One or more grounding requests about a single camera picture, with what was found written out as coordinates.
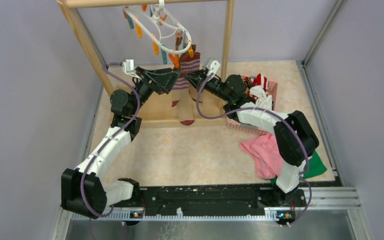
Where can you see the white round clip hanger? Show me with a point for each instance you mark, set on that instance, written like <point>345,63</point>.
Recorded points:
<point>161,27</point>

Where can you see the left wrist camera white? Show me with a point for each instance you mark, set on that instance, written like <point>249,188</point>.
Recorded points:
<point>128,67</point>

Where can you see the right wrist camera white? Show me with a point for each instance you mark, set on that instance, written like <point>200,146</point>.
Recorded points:
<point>212,66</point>

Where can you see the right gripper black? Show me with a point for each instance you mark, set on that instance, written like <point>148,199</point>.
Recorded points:
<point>196,80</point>

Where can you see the red white striped sock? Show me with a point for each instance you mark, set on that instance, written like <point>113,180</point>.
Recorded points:
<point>260,80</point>

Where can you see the brown sock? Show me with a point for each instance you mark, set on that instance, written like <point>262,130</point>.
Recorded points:
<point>178,41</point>

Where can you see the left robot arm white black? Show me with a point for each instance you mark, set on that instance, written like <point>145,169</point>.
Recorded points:
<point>82,189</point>

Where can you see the pink plastic basket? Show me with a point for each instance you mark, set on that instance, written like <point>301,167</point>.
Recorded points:
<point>273,87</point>

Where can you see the purple striped tan sock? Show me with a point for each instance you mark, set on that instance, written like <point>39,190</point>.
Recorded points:
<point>181,102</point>

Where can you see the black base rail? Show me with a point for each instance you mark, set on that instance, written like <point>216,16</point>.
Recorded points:
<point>204,201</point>

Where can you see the green cloth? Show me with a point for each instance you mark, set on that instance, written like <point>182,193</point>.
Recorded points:
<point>316,167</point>

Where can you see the purple striped sock maroon cuff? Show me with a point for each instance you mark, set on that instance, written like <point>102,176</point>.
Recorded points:
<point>187,65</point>

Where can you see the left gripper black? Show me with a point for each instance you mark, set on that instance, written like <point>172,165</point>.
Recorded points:
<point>165,80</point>

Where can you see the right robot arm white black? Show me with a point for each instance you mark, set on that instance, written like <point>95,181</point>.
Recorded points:
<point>294,136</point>

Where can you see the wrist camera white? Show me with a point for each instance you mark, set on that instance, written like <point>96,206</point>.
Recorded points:
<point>212,66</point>
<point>128,67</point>

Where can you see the pink cloth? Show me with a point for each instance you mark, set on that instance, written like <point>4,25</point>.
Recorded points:
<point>265,154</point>

